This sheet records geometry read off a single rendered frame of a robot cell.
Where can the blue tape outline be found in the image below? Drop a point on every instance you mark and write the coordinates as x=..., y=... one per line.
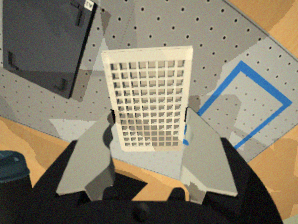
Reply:
x=261, y=82

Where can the cream well plate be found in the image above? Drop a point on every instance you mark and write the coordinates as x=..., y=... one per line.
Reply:
x=142, y=87

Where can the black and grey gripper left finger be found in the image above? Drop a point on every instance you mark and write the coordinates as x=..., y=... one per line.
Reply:
x=79, y=175

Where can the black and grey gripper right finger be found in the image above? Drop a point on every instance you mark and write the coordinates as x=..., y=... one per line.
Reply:
x=217, y=176

